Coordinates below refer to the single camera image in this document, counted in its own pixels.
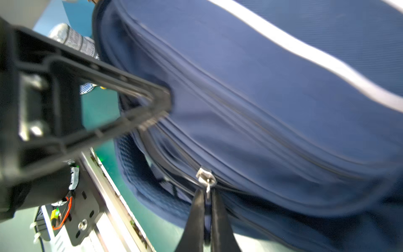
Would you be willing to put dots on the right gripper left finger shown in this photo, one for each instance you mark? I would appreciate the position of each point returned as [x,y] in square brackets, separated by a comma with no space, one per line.
[192,239]

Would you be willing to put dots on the blue patterned cloth item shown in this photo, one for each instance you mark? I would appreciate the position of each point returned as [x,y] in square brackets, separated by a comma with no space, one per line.
[87,88]

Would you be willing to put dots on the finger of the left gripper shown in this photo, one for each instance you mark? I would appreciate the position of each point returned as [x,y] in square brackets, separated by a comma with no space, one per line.
[41,114]

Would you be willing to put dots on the navy blue backpack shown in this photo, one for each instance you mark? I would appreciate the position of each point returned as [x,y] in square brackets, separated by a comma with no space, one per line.
[292,109]

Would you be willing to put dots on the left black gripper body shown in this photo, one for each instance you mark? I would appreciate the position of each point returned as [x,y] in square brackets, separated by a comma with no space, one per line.
[47,189]

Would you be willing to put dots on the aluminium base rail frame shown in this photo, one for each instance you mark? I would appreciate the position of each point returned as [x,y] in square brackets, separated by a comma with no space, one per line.
[116,230]

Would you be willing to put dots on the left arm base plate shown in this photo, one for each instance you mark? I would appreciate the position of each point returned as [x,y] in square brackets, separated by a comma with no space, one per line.
[85,209]

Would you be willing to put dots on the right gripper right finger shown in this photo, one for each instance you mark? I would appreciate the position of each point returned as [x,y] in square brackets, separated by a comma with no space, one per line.
[222,235]

